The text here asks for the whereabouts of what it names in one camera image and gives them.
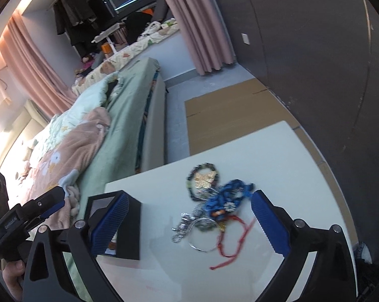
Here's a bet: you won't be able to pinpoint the patterned window seat cushion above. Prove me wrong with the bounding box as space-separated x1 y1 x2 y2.
71 18 179 96

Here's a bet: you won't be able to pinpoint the silver bear chain necklace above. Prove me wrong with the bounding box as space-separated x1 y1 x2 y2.
171 202 222 244

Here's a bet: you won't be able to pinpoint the light green pillow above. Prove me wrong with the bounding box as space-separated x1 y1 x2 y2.
49 72 118 135

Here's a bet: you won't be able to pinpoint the black jewelry box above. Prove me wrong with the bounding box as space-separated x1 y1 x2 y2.
84 190 142 260

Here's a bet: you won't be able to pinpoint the gold butterfly pendant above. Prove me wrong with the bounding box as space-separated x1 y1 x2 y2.
194 170 217 190

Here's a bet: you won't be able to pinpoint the hanging dark clothes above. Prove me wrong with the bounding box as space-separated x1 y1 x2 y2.
53 0 113 46

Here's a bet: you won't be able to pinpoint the pink curtain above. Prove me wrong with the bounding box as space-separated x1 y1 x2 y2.
165 0 235 75
0 11 77 117

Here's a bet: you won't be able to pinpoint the pink floral blanket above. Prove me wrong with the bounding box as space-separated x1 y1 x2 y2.
23 107 111 230

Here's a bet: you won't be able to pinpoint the left hand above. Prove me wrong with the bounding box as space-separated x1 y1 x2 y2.
2 260 25 301

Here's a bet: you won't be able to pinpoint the silver bangle ring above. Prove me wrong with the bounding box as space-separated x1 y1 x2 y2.
187 218 222 253

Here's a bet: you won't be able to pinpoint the pink curtain right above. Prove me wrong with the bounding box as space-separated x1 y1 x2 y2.
165 0 235 75

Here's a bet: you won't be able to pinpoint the dark beaded bracelet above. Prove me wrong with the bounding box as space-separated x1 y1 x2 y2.
185 162 224 203

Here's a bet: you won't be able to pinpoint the red string bracelet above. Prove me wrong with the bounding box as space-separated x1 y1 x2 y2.
209 214 257 271

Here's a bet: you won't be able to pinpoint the green bed mattress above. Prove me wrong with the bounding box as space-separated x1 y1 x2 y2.
63 57 168 302

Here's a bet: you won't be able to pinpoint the pink curtain left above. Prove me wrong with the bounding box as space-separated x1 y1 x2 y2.
0 11 77 117

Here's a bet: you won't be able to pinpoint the white wall socket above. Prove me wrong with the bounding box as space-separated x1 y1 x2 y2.
241 33 250 45

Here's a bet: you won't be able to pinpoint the brown cardboard sheet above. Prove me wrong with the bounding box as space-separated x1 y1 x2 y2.
185 79 358 245

